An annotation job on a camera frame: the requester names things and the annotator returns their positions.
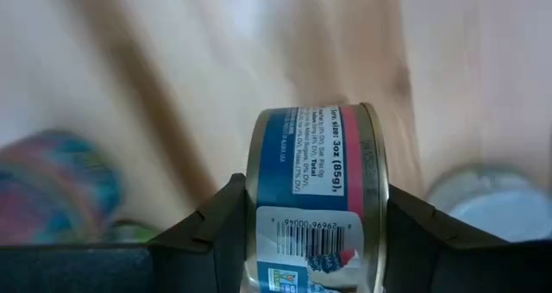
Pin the blue Wild Planet salmon can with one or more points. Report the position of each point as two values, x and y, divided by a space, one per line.
310 176
56 189

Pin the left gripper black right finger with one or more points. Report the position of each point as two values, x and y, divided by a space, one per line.
431 258

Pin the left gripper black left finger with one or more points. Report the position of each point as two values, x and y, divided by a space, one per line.
207 258

